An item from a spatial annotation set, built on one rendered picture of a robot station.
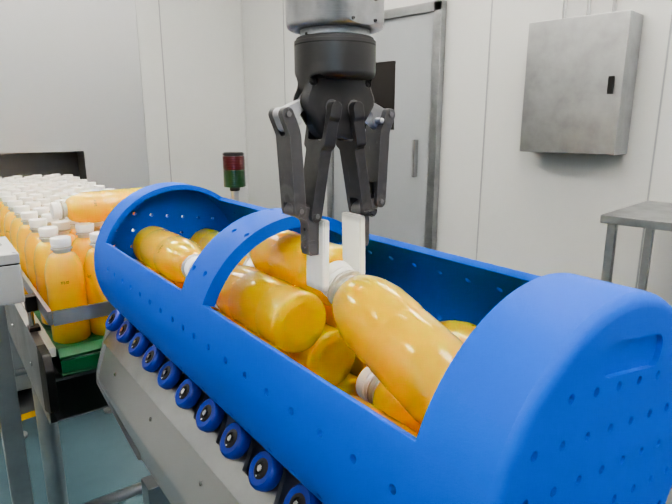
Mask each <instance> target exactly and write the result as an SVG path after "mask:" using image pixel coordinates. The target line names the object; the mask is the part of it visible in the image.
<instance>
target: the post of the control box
mask: <svg viewBox="0 0 672 504"><path fill-rule="evenodd" d="M0 431H1V438H2V444H3V450H4V456H5V463H6V469H7V475H8V481H9V488H10V494H11V500H12V504H34V499H33V492H32V486H31V479H30V472H29V466H28V459H27V452H26V445H25V439H24V432H23V425H22V419H21V412H20V405H19V398H18V392H17V385H16V378H15V372H14V365H13V358H12V351H11V345H10V338H9V331H8V325H7V318H6V311H5V305H4V306H0Z"/></svg>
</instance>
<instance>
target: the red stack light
mask: <svg viewBox="0 0 672 504"><path fill-rule="evenodd" d="M222 159H223V160H222V161H223V170H244V169H245V156H244V155H243V156H222Z"/></svg>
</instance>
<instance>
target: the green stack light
mask: <svg viewBox="0 0 672 504"><path fill-rule="evenodd" d="M223 178H224V179H223V180H224V181H223V182H224V187H227V188H240V187H245V186H246V177H245V169H244V170H223Z"/></svg>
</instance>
